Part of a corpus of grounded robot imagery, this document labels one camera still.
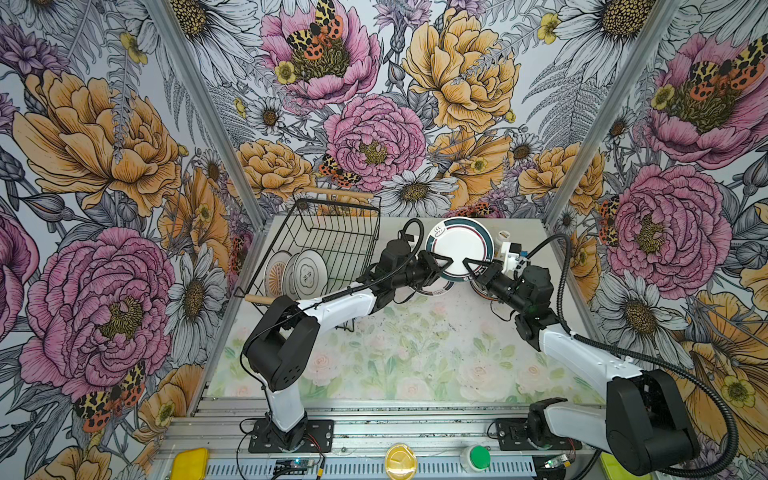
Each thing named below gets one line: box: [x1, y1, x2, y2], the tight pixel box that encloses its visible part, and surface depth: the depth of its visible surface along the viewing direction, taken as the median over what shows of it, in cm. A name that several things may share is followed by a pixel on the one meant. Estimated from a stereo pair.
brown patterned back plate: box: [264, 250, 293, 297], surface depth 93 cm
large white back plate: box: [283, 249, 329, 301], surface depth 96 cm
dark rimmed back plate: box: [426, 217, 495, 282], surface depth 83 cm
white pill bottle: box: [496, 230, 511, 245], surface depth 107 cm
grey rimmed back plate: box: [415, 277, 455, 297], surface depth 101 cm
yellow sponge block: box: [172, 448, 210, 480], surface depth 72 cm
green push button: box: [460, 445, 491, 473], surface depth 65 cm
